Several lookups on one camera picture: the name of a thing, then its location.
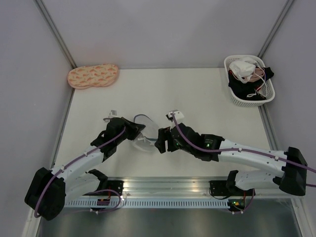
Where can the white slotted cable duct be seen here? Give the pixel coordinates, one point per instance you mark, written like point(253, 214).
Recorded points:
point(85, 202)

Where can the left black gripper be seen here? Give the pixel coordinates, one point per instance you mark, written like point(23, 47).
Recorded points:
point(135, 129)

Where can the pink garment in basket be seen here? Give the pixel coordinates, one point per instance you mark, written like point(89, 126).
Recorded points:
point(258, 74)

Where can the black garment in basket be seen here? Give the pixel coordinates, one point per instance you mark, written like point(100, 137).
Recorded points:
point(252, 91)

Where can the pink patterned bra case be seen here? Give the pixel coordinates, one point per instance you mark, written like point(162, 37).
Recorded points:
point(85, 77)

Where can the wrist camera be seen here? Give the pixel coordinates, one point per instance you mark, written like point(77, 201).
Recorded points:
point(175, 114)
point(113, 114)

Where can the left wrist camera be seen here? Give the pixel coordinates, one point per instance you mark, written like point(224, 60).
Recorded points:
point(113, 114)

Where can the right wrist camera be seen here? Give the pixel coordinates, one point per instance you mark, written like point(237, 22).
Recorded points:
point(175, 114)

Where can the white plastic basket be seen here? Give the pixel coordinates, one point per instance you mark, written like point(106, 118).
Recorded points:
point(270, 92)

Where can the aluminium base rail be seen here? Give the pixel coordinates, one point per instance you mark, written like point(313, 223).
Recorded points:
point(158, 186)

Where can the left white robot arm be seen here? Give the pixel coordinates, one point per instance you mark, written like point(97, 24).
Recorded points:
point(49, 207)

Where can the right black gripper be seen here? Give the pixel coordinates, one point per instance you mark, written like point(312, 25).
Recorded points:
point(164, 134)

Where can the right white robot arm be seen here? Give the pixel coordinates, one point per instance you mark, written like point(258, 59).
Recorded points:
point(286, 170)

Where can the white bra in basket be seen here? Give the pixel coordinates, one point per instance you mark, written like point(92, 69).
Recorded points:
point(243, 68)

